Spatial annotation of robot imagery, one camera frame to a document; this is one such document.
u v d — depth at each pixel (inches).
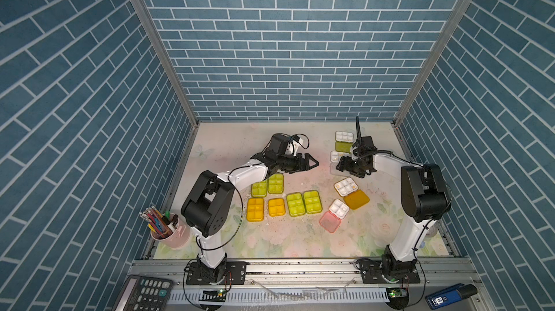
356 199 36.4
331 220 34.1
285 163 30.1
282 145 28.5
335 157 41.5
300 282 28.8
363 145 32.0
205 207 18.9
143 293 26.8
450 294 26.5
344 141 44.1
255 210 34.7
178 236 29.0
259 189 36.9
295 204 35.2
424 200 20.1
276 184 37.9
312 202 35.2
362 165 30.2
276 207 35.2
